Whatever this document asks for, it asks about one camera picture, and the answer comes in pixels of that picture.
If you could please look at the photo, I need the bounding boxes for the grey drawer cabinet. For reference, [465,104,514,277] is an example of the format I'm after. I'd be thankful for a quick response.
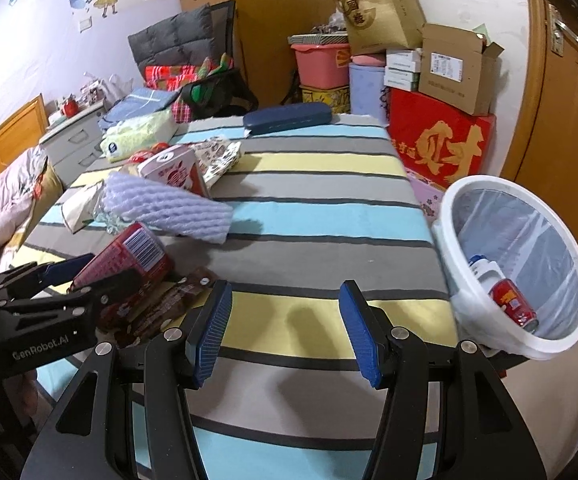
[39,101,106,188]

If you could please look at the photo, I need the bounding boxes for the red plaid blanket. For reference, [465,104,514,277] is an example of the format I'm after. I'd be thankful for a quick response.
[144,53,234,124]

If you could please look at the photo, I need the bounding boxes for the stacked white small boxes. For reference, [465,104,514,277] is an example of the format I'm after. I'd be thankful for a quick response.
[383,48,422,91]

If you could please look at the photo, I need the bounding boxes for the wooden wardrobe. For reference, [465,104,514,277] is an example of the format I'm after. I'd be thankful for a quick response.
[180,0,336,107]

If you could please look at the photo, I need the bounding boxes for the folded blue blanket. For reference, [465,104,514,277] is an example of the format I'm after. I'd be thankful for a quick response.
[98,87,179,132]

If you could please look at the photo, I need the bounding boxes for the striped tablecloth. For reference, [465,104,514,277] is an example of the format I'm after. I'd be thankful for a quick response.
[162,117,457,479]

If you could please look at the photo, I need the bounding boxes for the white paper bag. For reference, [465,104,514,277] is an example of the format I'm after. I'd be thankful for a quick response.
[61,180,104,234]

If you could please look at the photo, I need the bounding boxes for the tissue pack yellow green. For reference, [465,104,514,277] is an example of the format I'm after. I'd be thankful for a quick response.
[100,110,177,162]

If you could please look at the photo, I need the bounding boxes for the red milk can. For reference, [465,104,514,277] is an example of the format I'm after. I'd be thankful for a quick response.
[488,278,539,333]
[70,222,174,332]

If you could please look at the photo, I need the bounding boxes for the brown snack wrapper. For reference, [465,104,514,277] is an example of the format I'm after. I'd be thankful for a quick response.
[115,266,219,348]

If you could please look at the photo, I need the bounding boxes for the open cardboard box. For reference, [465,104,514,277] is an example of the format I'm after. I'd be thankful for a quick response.
[418,23,504,116]

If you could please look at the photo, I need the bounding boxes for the navy glasses case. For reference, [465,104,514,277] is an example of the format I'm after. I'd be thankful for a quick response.
[242,102,332,136]

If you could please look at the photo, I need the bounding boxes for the wooden headboard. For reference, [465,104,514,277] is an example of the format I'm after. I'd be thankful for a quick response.
[0,94,48,174]

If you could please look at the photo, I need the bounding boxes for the yellow tin box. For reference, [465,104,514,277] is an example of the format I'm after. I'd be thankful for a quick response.
[301,84,351,114]

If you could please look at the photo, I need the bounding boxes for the light blue round container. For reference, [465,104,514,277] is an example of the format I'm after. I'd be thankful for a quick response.
[350,63,389,127]

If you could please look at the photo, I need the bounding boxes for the white trash bin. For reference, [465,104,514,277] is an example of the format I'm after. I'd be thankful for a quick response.
[431,174,578,361]

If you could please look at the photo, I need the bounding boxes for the brown paper bag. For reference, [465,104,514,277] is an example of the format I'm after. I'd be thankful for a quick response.
[338,0,426,55]

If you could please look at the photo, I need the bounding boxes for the left hand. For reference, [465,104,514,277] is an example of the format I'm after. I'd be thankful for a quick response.
[7,370,38,417]

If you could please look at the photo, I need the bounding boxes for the red gift box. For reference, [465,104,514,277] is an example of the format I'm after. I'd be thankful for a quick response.
[388,89,496,188]

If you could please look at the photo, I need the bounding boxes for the pink plastic bucket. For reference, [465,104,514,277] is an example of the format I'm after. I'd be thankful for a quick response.
[291,44,351,90]

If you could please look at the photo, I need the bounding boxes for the bed with floral quilt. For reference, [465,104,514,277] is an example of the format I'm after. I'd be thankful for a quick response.
[0,145,64,272]

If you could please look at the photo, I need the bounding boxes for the red milk can front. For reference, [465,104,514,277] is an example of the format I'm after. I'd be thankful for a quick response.
[70,222,174,332]

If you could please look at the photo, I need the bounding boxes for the door handle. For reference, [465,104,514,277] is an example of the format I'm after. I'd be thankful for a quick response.
[547,3,578,58]

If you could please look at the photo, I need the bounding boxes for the grey cushioned chair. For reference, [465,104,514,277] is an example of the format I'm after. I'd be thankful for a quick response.
[127,0,236,79]

